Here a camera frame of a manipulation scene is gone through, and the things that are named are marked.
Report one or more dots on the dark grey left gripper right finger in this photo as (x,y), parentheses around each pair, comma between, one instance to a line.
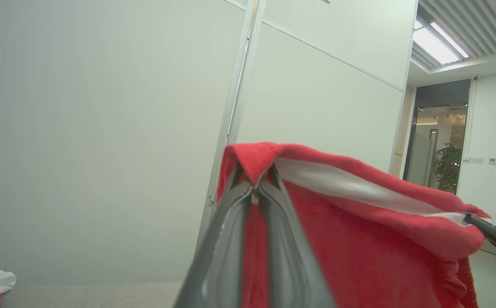
(290,265)

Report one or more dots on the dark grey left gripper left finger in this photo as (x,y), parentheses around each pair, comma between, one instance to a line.
(214,265)

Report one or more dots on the red jersey with white trim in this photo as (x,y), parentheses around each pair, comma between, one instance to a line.
(359,248)

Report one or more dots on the green potted plant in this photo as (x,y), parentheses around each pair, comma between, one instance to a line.
(448,164)

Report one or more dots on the glass door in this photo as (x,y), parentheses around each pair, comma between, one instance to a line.
(421,149)

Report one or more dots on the ceiling light panel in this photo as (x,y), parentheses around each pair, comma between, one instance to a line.
(438,45)

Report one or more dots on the white wall socket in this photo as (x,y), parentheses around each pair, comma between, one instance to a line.
(476,159)

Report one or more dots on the aluminium wall post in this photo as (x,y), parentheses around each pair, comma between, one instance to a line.
(240,85)

